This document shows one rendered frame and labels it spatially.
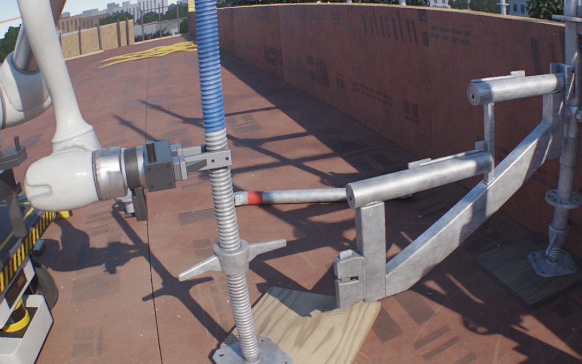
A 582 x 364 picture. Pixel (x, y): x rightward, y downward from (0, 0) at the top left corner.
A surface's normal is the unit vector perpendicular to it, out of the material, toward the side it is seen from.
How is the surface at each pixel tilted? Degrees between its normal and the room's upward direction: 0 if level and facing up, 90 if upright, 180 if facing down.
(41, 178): 59
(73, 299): 0
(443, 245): 90
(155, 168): 90
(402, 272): 90
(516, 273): 0
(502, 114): 90
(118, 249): 0
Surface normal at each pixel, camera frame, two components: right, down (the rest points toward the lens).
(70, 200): 0.32, 0.61
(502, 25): -0.95, 0.16
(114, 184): 0.29, 0.30
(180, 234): -0.07, -0.94
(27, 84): 0.63, 0.31
